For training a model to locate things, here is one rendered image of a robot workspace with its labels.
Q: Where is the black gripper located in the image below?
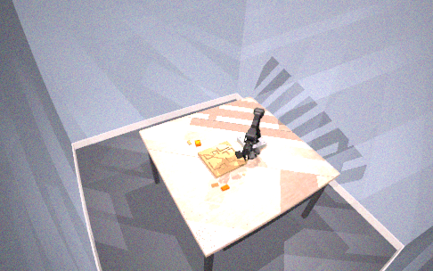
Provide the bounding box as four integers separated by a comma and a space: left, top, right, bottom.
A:
235, 147, 261, 161

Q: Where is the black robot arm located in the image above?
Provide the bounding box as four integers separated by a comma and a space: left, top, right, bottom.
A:
242, 107, 265, 160

